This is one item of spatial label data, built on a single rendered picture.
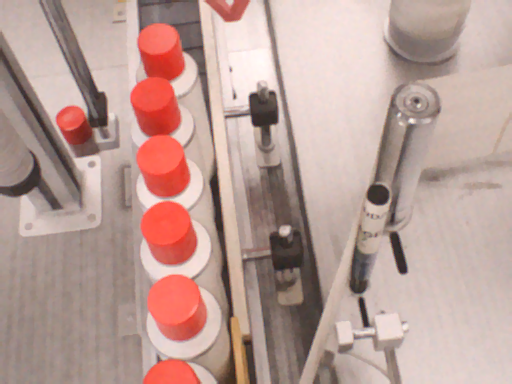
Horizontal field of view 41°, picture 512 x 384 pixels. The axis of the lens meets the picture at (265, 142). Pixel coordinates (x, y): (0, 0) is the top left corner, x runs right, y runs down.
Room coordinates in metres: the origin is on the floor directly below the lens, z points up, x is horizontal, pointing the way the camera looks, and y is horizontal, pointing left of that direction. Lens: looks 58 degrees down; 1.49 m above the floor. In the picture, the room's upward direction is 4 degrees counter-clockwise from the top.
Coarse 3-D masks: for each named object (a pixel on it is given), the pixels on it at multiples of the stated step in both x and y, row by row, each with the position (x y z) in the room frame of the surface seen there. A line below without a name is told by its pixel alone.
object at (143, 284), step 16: (128, 0) 0.51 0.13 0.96; (128, 16) 0.49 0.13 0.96; (128, 32) 0.47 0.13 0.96; (128, 48) 0.45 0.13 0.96; (128, 64) 0.43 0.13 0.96; (128, 80) 0.41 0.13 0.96; (144, 272) 0.21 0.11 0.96; (144, 288) 0.19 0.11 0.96; (144, 304) 0.18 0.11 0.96; (144, 320) 0.17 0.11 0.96; (144, 336) 0.16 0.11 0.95
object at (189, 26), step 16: (144, 0) 0.59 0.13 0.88; (160, 0) 0.59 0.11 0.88; (176, 0) 0.59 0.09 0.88; (192, 0) 0.58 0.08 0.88; (144, 16) 0.56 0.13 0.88; (160, 16) 0.56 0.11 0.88; (176, 16) 0.56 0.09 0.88; (192, 16) 0.56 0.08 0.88; (192, 32) 0.53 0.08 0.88; (192, 48) 0.51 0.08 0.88; (208, 96) 0.44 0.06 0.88; (208, 112) 0.42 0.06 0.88; (224, 240) 0.27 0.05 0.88; (224, 256) 0.25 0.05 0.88; (224, 272) 0.23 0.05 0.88; (224, 288) 0.22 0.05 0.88
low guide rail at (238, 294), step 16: (208, 16) 0.52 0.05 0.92; (208, 32) 0.50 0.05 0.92; (208, 48) 0.48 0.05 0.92; (208, 64) 0.45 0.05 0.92; (208, 80) 0.43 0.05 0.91; (224, 128) 0.37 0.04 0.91; (224, 144) 0.35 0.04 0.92; (224, 160) 0.34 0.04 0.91; (224, 176) 0.32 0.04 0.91; (224, 192) 0.30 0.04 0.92; (224, 208) 0.28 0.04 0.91; (224, 224) 0.27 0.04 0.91; (240, 256) 0.24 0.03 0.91; (240, 272) 0.22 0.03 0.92; (240, 288) 0.21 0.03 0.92; (240, 304) 0.19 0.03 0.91; (240, 320) 0.18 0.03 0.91
